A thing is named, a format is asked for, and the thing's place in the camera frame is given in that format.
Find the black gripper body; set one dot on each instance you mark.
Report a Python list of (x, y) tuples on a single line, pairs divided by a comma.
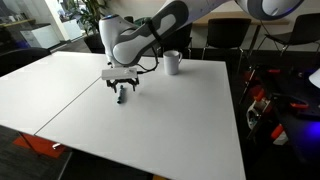
[(123, 81)]

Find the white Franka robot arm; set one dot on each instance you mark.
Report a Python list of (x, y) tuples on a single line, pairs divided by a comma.
[(133, 46)]

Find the white ceramic mug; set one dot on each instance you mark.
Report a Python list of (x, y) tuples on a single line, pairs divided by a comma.
[(171, 63)]

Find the green bin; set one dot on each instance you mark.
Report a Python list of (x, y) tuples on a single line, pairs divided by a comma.
[(140, 20)]

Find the green potted plant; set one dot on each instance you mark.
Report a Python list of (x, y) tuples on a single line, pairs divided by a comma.
[(86, 13)]

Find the metal table leg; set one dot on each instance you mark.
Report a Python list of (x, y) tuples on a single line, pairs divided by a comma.
[(56, 146)]

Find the white low cabinet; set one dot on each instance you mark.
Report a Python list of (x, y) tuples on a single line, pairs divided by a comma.
[(40, 36)]

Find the tan wooden board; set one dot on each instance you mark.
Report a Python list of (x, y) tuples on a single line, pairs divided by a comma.
[(159, 178)]

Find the blue bin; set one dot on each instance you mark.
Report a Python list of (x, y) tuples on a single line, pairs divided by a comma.
[(22, 44)]

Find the white grey round device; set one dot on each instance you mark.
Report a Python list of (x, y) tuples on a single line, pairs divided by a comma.
[(253, 115)]

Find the orange black bar clamp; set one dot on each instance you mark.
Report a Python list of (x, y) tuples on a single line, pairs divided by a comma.
[(260, 95), (276, 131), (273, 71), (299, 106)]

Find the light wooden table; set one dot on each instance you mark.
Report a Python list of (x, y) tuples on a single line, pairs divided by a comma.
[(266, 18)]

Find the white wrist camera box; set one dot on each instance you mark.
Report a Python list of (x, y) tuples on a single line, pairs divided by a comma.
[(120, 73)]

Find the orange table base plate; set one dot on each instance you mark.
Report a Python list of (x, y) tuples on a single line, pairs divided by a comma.
[(40, 146)]

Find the wooden wall shelf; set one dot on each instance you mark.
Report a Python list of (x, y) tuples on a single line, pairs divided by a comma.
[(16, 23)]

